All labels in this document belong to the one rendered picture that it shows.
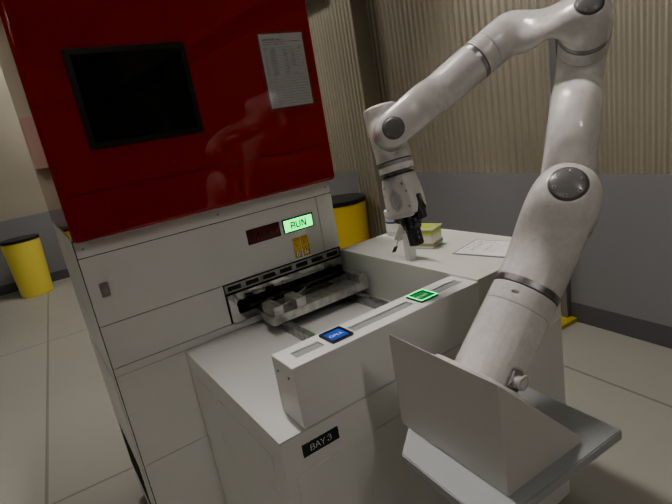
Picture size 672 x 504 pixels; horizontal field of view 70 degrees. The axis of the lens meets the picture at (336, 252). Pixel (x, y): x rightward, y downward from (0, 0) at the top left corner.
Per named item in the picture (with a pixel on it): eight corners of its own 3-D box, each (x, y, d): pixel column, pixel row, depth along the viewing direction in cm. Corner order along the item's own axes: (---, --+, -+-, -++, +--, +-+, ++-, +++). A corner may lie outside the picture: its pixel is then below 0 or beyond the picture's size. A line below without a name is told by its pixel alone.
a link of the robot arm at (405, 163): (369, 168, 115) (372, 181, 116) (391, 160, 108) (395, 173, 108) (395, 162, 120) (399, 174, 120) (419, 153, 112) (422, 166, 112)
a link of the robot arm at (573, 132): (526, 228, 89) (526, 257, 104) (599, 234, 84) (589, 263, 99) (556, 11, 103) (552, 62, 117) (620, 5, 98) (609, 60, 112)
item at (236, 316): (232, 322, 155) (225, 295, 153) (342, 280, 177) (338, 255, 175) (234, 324, 154) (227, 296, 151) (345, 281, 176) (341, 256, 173)
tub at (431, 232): (413, 248, 159) (410, 228, 157) (423, 242, 165) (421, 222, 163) (433, 249, 154) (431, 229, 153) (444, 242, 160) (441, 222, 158)
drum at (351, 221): (388, 276, 432) (376, 194, 413) (344, 292, 411) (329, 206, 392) (359, 267, 473) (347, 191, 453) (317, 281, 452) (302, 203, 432)
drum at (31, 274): (57, 284, 618) (39, 231, 600) (57, 291, 582) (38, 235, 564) (19, 294, 600) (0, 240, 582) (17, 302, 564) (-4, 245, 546)
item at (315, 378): (282, 411, 106) (269, 354, 103) (455, 322, 134) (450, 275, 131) (304, 430, 99) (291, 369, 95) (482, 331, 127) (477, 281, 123)
